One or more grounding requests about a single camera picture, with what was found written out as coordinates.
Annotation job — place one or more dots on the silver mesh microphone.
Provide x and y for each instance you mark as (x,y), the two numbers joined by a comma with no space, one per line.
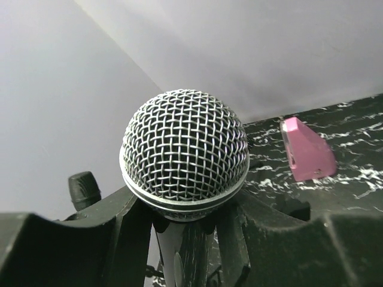
(184,154)

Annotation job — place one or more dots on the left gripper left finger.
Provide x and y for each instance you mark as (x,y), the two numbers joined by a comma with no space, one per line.
(105,244)

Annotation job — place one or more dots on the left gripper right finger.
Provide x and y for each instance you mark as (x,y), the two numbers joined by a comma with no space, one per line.
(261,246)

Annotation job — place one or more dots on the round base stand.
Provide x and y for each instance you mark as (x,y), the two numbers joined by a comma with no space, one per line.
(84,190)

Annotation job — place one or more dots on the pink wedge block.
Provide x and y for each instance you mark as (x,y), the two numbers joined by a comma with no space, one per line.
(309,155)

